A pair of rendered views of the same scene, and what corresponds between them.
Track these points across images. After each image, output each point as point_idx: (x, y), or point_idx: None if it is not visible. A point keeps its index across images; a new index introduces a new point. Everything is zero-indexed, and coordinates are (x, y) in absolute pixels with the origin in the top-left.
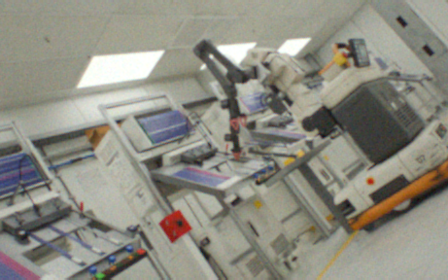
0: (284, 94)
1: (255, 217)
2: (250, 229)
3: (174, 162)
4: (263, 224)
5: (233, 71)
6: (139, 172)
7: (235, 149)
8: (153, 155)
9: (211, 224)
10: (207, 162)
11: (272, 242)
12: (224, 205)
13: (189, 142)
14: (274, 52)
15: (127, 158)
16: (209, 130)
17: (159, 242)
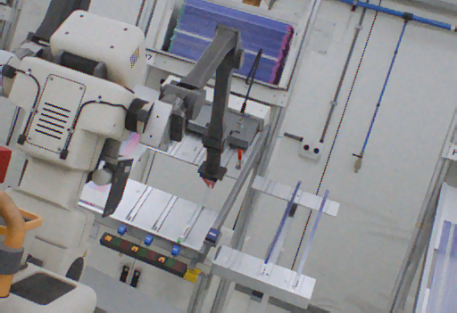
0: (29, 157)
1: (158, 278)
2: (127, 278)
3: None
4: (161, 300)
5: (29, 34)
6: (150, 71)
7: (203, 168)
8: (153, 63)
9: None
10: (187, 144)
11: None
12: None
13: (245, 94)
14: (99, 61)
15: (154, 42)
16: (243, 102)
17: (141, 172)
